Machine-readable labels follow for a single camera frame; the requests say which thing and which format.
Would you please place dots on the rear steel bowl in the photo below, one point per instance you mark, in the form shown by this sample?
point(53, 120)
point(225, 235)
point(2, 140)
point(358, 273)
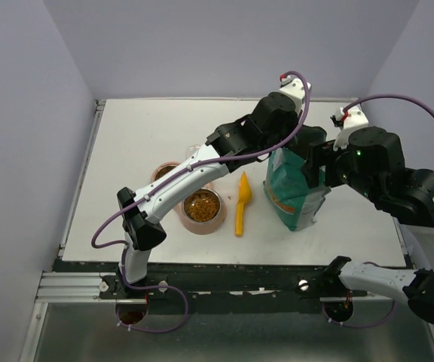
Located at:
point(162, 171)

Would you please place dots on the steel bowl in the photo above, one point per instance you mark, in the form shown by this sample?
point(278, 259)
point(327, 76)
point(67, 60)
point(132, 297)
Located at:
point(202, 192)
point(162, 171)

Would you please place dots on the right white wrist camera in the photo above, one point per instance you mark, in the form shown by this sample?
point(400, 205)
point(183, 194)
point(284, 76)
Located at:
point(347, 121)

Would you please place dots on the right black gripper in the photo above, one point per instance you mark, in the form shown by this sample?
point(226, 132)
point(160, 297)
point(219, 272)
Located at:
point(316, 154)

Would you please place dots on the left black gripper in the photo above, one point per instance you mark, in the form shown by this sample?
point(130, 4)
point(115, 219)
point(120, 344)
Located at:
point(290, 121)

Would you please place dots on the green pet food bag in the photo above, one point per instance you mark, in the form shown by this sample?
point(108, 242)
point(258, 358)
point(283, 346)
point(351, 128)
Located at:
point(285, 186)

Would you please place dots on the pink double pet feeder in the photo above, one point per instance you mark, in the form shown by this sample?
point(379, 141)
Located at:
point(202, 228)

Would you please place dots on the black mounting rail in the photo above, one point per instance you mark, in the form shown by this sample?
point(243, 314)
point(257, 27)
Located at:
point(172, 288)

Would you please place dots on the yellow plastic scoop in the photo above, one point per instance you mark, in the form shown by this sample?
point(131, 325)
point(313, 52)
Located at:
point(244, 197)

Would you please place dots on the clear water bottle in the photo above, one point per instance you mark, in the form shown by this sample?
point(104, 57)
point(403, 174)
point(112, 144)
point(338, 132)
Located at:
point(191, 151)

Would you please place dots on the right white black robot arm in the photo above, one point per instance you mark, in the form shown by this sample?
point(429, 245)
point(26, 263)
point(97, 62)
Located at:
point(373, 165)

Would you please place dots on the front steel bowl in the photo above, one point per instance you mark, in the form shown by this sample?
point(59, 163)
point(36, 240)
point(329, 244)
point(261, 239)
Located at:
point(202, 192)

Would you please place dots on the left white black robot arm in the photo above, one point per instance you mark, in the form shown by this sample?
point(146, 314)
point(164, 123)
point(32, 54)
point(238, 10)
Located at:
point(273, 124)

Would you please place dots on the aluminium frame extrusion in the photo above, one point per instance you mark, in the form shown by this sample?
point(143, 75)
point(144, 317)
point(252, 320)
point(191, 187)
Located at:
point(71, 287)

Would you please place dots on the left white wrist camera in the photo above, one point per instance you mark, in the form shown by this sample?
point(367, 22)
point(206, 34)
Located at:
point(292, 87)

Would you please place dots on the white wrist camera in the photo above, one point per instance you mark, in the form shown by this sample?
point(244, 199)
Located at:
point(347, 121)
point(292, 87)

